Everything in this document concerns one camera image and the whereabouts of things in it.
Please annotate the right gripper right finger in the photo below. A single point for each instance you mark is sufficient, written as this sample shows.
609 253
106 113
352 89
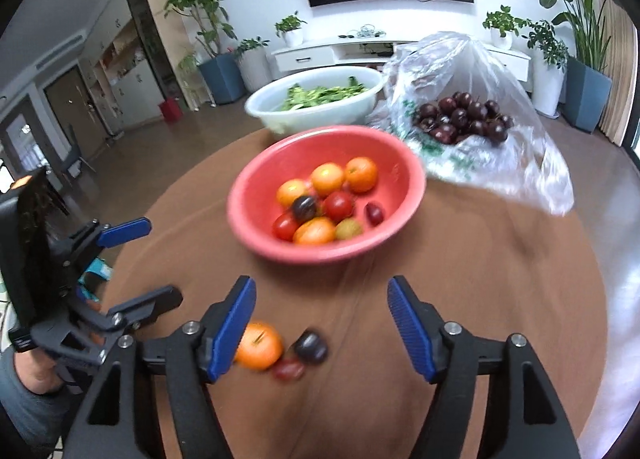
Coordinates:
524 417

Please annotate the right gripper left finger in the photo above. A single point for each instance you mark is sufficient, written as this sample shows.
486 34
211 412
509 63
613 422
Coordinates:
118 417

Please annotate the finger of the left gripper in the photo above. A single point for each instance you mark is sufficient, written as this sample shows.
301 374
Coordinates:
110 236
130 311

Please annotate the mandarin orange top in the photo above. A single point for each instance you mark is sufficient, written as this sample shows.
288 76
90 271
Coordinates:
260 347

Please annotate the mandarin orange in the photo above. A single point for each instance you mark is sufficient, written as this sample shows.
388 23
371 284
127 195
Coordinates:
361 175
260 347

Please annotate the small red jujube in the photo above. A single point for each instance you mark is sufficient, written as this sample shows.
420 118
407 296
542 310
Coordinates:
288 369

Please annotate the dark plum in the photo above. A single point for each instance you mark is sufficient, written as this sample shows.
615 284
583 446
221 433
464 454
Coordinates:
305 208
311 348

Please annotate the brown longan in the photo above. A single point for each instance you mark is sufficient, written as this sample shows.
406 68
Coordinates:
347 229

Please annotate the orange kumquat bottom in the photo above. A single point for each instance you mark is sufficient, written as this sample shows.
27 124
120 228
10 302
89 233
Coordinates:
290 190

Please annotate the smooth orange kumquat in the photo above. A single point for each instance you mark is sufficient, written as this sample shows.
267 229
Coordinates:
327 178

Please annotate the person left hand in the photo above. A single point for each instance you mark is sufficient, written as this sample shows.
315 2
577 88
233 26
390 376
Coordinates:
36 371

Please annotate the brown round tablecloth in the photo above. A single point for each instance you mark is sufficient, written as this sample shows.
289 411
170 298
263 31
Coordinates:
493 267

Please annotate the red bin on floor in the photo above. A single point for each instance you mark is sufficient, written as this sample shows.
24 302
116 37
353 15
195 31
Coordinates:
171 110

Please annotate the white shelving cabinet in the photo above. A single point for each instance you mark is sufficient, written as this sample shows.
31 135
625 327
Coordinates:
117 71

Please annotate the red plastic colander bowl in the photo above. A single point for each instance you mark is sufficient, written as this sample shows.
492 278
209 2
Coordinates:
252 205

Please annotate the clear plastic bag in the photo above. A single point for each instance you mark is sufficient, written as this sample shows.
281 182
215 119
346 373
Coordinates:
527 167

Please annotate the pile of dark cherries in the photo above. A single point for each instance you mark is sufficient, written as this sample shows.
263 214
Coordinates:
454 118

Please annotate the plant in white ribbed pot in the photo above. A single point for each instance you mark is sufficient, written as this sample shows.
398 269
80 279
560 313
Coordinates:
251 57

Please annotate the green leafy vegetables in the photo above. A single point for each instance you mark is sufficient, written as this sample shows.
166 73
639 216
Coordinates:
299 97

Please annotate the tall plant blue pot left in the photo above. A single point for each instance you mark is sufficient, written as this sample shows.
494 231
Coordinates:
217 68

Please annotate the white basin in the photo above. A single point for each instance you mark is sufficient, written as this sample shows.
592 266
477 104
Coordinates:
265 104

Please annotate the large plant blue pot right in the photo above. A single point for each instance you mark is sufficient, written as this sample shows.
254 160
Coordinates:
587 87

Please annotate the small plant on cabinet left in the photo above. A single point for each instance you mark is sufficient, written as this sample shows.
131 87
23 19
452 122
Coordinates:
290 30

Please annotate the small plant on cabinet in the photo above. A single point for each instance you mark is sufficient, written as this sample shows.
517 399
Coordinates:
290 30
503 27

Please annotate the plant in tall white pot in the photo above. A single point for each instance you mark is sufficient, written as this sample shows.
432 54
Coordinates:
550 55

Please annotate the small plant on cabinet right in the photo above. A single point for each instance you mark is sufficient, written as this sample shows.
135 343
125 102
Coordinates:
503 27

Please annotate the beige curtain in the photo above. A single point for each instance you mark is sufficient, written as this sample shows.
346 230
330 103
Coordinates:
621 66

